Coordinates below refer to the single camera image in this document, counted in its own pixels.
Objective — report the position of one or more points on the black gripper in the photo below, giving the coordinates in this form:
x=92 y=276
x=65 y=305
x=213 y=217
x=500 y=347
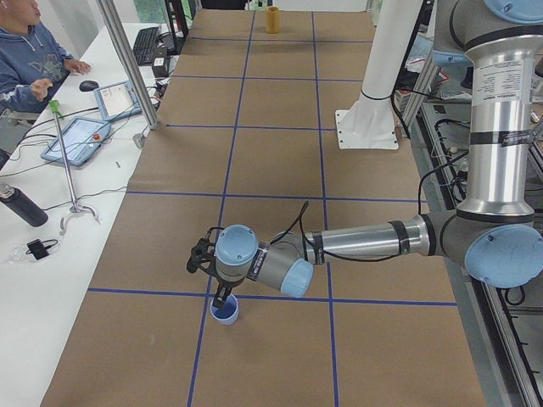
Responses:
x=223 y=285

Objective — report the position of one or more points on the blue plastic cup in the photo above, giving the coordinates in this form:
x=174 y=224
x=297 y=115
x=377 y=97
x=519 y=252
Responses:
x=228 y=314

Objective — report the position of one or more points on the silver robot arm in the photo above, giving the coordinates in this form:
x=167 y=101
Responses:
x=490 y=233

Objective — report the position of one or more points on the tan wooden cup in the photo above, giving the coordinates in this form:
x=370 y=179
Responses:
x=272 y=19

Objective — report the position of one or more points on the small metal cylinder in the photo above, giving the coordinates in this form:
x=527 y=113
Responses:
x=138 y=140

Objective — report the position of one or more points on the small black adapter box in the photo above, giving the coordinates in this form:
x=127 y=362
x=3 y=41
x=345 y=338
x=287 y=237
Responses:
x=40 y=249

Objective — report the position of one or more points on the lower blue teach pendant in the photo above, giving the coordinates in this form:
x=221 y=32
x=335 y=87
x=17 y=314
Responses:
x=82 y=138

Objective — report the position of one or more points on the blue teach pendant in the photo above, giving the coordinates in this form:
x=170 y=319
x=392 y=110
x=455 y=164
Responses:
x=82 y=138
x=117 y=101

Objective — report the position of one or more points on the upper blue teach pendant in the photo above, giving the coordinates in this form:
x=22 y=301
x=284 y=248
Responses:
x=117 y=101

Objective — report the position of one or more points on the black water bottle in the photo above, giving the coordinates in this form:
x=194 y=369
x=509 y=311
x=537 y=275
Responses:
x=22 y=205

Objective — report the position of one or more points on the black computer mouse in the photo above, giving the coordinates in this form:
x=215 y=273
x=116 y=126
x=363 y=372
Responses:
x=88 y=86

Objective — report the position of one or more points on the reacher grabber tool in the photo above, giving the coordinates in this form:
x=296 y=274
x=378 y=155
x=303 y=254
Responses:
x=77 y=209

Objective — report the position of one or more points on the black keyboard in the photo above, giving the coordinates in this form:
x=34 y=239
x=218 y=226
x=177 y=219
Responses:
x=144 y=45

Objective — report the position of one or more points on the seated person in blue hoodie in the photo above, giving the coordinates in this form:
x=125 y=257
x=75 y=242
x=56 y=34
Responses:
x=33 y=64

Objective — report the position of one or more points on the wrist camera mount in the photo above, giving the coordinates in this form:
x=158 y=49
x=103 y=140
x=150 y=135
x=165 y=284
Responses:
x=202 y=255

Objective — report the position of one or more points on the white camera mast column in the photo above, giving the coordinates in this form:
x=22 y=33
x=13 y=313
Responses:
x=369 y=123

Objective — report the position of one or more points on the aluminium frame post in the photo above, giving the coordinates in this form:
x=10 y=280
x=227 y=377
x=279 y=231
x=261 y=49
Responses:
x=120 y=42

